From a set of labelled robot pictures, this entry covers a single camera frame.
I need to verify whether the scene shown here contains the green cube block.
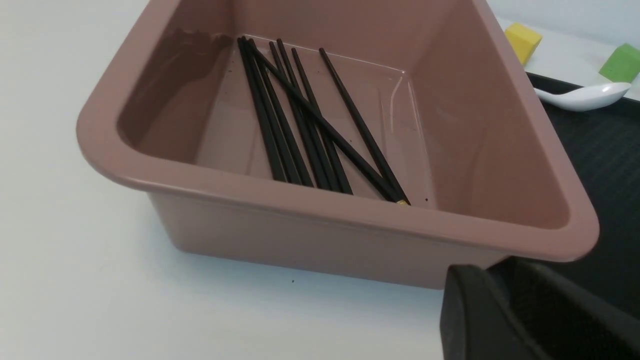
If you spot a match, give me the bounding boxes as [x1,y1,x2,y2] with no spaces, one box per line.
[598,43,640,84]

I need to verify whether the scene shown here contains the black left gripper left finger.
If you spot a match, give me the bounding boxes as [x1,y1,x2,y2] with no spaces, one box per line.
[439,264,551,360]

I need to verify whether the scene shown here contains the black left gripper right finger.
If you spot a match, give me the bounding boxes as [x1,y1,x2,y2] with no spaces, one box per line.
[505,259,639,360]

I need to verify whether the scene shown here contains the black chopstick crossing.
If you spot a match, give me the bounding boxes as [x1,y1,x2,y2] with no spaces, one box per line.
[242,36,409,205]

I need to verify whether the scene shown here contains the black chopstick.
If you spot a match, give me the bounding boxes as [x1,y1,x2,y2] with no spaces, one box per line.
[261,63,314,187]
[318,47,411,206]
[241,36,303,185]
[269,41,332,191]
[237,38,287,183]

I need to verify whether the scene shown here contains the yellow cube block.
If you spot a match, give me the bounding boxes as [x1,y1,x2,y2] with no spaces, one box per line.
[504,22,543,66]

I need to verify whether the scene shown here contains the black plastic tray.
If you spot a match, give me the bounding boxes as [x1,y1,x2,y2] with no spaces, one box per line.
[526,100,640,318]

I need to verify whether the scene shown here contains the white spoon lying sideways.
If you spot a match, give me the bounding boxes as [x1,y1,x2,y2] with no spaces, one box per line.
[534,82,633,112]

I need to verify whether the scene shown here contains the black chopstick leftmost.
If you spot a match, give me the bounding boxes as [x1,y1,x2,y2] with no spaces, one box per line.
[237,38,287,183]

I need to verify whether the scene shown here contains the pink plastic bin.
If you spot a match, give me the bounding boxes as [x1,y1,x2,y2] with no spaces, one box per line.
[77,0,599,289]

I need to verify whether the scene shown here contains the black chopstick rightmost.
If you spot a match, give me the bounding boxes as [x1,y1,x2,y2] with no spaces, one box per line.
[318,47,411,206]

